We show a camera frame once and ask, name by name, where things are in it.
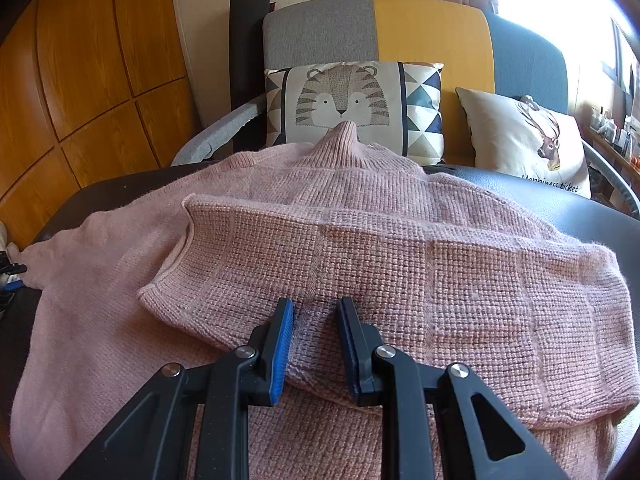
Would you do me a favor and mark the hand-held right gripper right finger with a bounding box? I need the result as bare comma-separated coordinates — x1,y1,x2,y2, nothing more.
336,297,573,480

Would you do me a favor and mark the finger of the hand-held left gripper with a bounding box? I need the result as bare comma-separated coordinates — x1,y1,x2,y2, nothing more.
0,259,28,293

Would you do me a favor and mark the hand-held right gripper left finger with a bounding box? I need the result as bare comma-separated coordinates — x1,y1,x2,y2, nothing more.
59,297,296,480

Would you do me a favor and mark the pink knitted sweater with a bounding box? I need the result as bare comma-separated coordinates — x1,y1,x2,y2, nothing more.
10,121,632,480

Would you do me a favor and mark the tiger print cushion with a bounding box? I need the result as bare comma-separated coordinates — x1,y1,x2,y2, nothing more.
264,61,445,166

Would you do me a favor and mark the deer print cushion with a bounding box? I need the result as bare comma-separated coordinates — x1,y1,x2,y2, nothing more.
455,86,592,198

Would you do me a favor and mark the black rolled mat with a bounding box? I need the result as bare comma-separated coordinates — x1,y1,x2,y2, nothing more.
229,0,273,111

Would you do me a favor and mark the grey yellow blue sofa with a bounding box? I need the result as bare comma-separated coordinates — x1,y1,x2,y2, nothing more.
171,0,640,218

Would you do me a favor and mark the cluttered shelf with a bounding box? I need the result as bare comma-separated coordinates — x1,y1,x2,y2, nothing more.
585,105,640,171

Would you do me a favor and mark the window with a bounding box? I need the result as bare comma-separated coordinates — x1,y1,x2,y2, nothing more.
495,0,640,111

